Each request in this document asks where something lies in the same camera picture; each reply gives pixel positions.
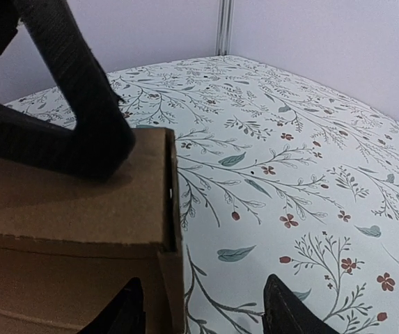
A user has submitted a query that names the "left aluminium frame post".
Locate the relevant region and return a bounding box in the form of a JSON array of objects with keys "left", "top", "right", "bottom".
[{"left": 215, "top": 0, "right": 235, "bottom": 56}]

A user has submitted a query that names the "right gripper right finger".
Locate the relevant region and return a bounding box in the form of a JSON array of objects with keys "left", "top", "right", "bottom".
[{"left": 262, "top": 274, "right": 338, "bottom": 334}]

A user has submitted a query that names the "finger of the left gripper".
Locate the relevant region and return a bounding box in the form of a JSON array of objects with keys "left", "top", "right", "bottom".
[{"left": 0, "top": 1, "right": 135, "bottom": 180}]

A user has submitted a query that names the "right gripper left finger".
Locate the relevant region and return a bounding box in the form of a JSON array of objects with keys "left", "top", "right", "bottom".
[{"left": 78, "top": 277, "right": 146, "bottom": 334}]

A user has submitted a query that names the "floral patterned table mat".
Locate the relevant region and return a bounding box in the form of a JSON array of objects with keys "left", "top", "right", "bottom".
[{"left": 109, "top": 56, "right": 399, "bottom": 333}]

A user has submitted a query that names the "brown cardboard box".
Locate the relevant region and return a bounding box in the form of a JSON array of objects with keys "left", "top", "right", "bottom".
[{"left": 0, "top": 127, "right": 185, "bottom": 333}]

